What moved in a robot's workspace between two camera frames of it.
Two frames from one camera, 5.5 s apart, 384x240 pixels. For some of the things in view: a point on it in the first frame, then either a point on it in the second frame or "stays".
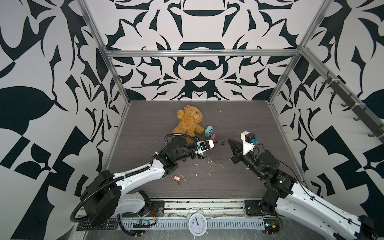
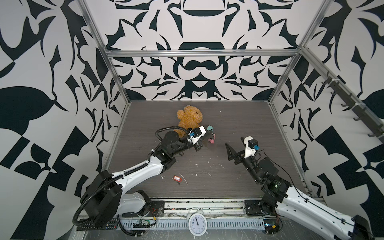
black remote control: [112, 223] stays
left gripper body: [195, 150] → [197, 142]
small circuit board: [144, 223] stays
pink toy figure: [213, 137] stays
